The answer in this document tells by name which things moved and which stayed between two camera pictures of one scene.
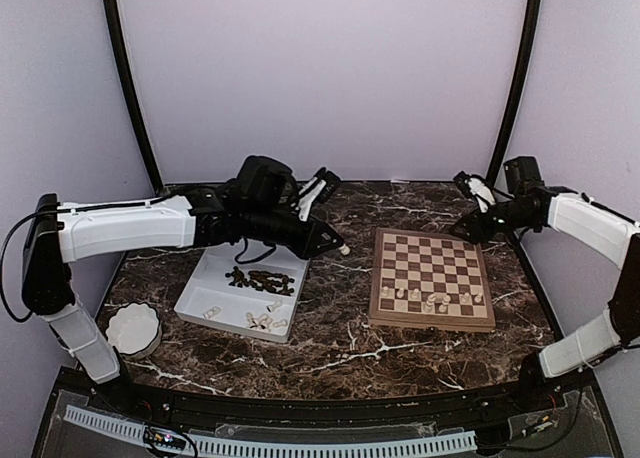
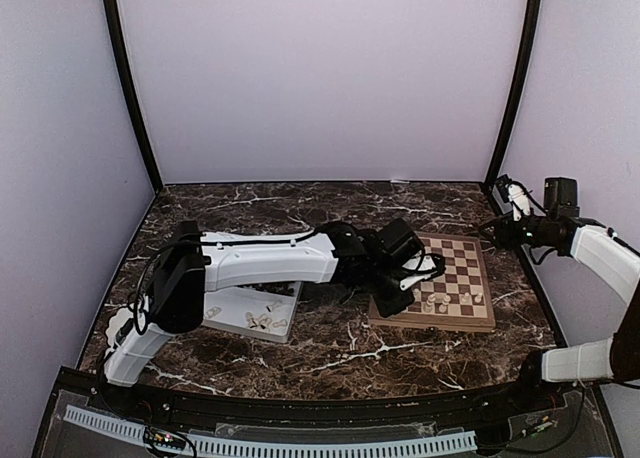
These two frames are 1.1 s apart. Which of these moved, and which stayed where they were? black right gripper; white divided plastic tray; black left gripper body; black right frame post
Moved: black right gripper; black left gripper body
Stayed: white divided plastic tray; black right frame post
